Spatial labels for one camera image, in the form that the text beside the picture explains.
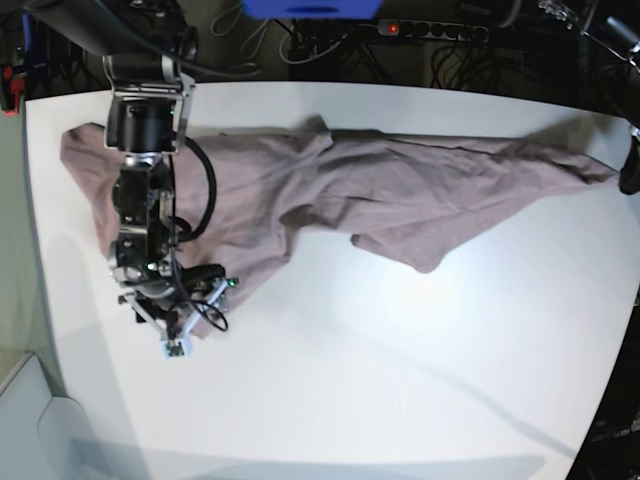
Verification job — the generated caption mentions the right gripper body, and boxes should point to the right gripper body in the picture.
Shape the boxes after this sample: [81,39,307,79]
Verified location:
[118,277,239,345]

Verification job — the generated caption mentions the blue box at top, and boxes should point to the blue box at top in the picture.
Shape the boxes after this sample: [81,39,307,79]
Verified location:
[241,0,383,20]

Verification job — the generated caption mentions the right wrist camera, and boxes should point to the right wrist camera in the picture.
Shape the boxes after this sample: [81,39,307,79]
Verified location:
[160,336,193,359]

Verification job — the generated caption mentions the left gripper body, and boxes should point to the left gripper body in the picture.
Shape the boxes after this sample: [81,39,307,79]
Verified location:
[618,126,640,196]

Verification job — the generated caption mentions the mauve t-shirt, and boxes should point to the mauve t-shirt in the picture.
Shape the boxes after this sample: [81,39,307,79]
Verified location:
[61,119,618,307]

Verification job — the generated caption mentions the grey side table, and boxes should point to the grey side table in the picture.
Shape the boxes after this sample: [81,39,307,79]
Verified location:
[1,354,114,479]

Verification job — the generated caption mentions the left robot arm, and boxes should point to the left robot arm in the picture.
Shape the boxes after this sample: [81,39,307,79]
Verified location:
[537,1,639,196]

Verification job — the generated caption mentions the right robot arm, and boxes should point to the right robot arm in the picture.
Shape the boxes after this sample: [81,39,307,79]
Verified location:
[21,1,233,357]

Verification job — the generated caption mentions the black power strip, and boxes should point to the black power strip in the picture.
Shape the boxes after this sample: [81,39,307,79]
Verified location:
[376,19,489,44]

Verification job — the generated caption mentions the white cable loop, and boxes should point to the white cable loop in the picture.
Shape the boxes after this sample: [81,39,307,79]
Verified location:
[240,19,274,60]

